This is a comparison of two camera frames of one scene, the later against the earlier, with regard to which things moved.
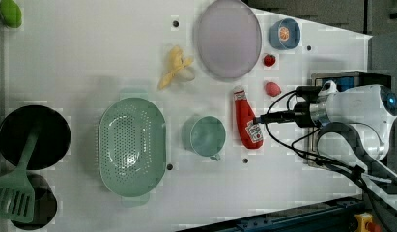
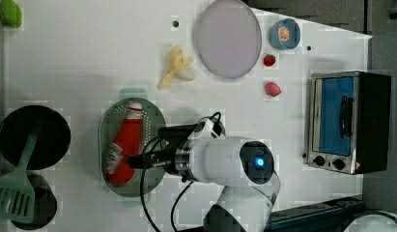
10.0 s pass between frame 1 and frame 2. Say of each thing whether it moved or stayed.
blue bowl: stayed
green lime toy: stayed
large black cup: stayed
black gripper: moved
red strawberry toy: stayed
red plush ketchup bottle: moved
